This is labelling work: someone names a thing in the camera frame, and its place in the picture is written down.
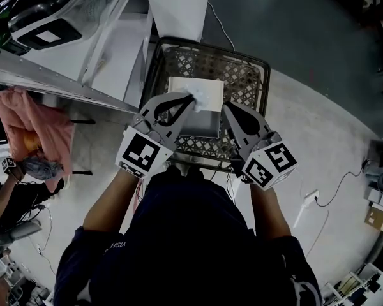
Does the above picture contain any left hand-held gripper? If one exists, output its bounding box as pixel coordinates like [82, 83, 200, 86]
[115, 90, 198, 180]

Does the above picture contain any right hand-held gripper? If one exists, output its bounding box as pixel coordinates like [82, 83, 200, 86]
[222, 101, 299, 191]

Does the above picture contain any white cardboard box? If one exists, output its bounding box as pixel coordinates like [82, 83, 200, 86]
[167, 75, 225, 139]

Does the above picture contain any person's right forearm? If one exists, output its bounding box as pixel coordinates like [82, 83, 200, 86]
[249, 183, 292, 240]

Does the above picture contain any person's left forearm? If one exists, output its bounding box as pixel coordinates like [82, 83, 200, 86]
[82, 170, 148, 236]

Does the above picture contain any brown cardboard box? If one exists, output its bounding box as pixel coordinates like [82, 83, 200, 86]
[364, 202, 383, 233]

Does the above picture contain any black lattice plastic crate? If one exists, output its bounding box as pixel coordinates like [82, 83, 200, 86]
[139, 36, 272, 173]

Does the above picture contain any white perforated shelf rack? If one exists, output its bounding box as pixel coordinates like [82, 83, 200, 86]
[0, 0, 154, 115]

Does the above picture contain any white power strip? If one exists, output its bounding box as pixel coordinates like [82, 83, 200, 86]
[292, 189, 320, 230]

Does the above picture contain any white square column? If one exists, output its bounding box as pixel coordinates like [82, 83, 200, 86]
[142, 0, 213, 42]

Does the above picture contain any pink quilted cloth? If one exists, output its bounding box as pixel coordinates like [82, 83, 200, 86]
[0, 85, 75, 193]

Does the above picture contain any person's dark navy shirt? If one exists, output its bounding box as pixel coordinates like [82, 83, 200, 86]
[53, 165, 324, 306]

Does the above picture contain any orange round object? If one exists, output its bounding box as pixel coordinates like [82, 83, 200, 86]
[23, 130, 43, 152]

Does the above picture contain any white low shelf unit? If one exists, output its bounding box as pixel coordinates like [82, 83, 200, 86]
[320, 262, 383, 306]

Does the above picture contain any white appliance with black frame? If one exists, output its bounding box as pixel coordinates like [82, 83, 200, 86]
[7, 9, 84, 52]

